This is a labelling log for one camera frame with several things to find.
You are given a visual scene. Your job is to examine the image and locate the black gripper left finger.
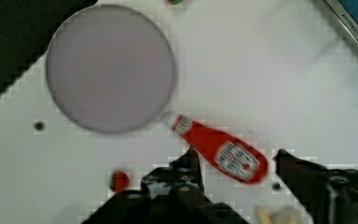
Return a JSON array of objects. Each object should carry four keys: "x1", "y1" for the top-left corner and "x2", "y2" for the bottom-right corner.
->
[{"x1": 140, "y1": 147, "x2": 204, "y2": 204}]

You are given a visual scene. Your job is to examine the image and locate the red toy strawberry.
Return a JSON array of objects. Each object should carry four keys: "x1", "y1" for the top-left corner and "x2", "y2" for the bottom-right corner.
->
[{"x1": 110, "y1": 171, "x2": 130, "y2": 192}]

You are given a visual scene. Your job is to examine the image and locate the pink toy strawberry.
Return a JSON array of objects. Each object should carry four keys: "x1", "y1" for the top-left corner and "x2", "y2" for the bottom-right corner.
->
[{"x1": 168, "y1": 0, "x2": 184, "y2": 5}]

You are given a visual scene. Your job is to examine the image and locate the red ketchup bottle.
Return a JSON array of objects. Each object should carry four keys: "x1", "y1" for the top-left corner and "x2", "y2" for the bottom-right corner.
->
[{"x1": 166, "y1": 114, "x2": 269, "y2": 185}]

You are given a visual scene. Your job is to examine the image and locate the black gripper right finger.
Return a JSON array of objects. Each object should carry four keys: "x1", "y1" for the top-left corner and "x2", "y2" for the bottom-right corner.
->
[{"x1": 274, "y1": 149, "x2": 358, "y2": 224}]

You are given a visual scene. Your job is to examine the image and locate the round lavender plate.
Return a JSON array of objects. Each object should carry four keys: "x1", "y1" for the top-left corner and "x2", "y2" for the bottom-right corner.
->
[{"x1": 46, "y1": 5, "x2": 176, "y2": 133}]

